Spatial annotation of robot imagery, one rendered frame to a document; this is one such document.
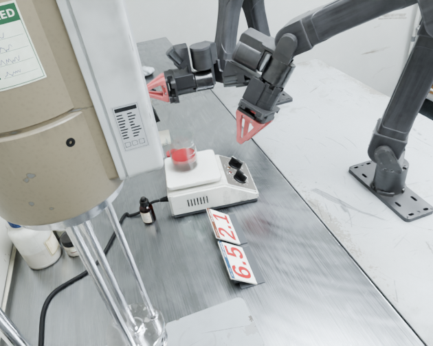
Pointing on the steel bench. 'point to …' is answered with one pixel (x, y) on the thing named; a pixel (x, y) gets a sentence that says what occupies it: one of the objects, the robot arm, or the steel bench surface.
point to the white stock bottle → (35, 246)
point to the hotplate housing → (207, 196)
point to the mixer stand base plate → (216, 327)
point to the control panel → (235, 173)
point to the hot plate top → (201, 176)
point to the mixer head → (64, 110)
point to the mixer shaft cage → (130, 331)
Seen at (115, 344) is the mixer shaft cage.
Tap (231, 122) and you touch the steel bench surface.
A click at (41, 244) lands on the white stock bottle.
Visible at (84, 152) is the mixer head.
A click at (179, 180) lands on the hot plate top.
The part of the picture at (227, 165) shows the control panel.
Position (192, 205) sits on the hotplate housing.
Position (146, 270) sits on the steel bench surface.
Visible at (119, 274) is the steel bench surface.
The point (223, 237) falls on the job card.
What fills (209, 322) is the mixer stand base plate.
